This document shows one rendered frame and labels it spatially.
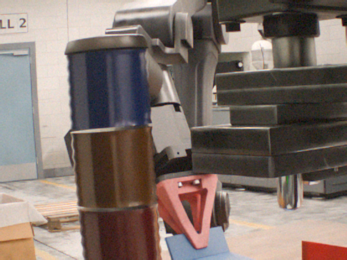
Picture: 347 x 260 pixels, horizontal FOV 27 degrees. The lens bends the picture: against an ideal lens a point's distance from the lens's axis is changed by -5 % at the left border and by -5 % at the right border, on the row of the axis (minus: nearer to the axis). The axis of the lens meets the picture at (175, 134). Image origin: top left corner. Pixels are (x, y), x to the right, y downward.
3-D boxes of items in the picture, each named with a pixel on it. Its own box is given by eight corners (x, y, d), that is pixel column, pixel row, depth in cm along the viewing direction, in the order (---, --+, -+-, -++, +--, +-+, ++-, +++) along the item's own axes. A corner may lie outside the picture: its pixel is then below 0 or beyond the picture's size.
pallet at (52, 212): (118, 207, 816) (116, 194, 815) (164, 216, 730) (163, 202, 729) (17, 219, 754) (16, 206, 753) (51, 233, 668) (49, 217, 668)
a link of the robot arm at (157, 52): (165, 88, 72) (166, -22, 75) (81, 94, 74) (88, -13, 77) (193, 118, 83) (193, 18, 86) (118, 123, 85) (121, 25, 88)
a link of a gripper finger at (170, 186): (184, 247, 74) (155, 161, 77) (153, 266, 79) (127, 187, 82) (238, 235, 77) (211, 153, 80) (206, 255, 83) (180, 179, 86)
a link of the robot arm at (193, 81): (212, 223, 97) (212, -4, 106) (162, 224, 99) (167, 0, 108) (220, 229, 103) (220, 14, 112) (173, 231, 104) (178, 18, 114)
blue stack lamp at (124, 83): (126, 122, 37) (122, 54, 37) (168, 122, 34) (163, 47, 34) (57, 129, 35) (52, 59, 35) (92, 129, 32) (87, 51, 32)
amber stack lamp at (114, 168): (132, 194, 37) (127, 125, 37) (173, 200, 34) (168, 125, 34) (63, 202, 35) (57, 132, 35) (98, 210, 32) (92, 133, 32)
